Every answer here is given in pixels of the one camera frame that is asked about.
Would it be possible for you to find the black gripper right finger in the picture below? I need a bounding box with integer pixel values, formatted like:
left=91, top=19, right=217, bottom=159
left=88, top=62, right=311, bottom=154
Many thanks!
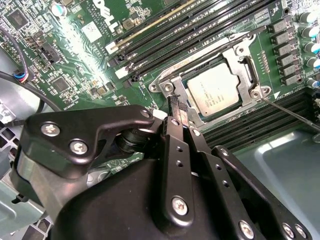
left=178, top=99, right=313, bottom=240

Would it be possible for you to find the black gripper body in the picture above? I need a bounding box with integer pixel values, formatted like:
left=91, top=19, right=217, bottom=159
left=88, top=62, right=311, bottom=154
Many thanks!
left=51, top=154, right=236, bottom=240

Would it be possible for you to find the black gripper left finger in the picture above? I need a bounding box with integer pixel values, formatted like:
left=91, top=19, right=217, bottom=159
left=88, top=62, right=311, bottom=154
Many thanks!
left=14, top=96, right=195, bottom=232

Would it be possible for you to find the silver CPU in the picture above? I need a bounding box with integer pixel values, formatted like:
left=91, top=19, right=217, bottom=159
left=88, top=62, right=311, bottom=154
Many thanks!
left=186, top=62, right=245, bottom=117

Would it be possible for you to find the metal locking lever wire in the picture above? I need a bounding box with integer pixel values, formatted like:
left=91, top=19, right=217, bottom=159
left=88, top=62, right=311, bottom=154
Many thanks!
left=257, top=96, right=320, bottom=132
left=156, top=24, right=267, bottom=81

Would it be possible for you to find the metal socket cover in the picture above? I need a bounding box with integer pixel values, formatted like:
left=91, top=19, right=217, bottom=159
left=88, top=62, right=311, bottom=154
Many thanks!
left=159, top=47, right=272, bottom=128

